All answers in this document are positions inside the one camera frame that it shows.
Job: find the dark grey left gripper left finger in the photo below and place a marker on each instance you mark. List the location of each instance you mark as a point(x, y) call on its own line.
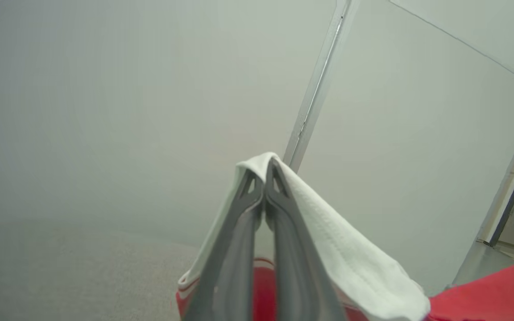
point(230, 276)

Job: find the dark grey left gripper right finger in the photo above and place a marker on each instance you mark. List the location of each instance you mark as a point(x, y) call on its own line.
point(297, 285)

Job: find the red striped jersey number 23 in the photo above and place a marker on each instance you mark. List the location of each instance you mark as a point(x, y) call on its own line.
point(355, 263)

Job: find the white door frame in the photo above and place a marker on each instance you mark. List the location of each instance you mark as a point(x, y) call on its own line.
point(507, 191)

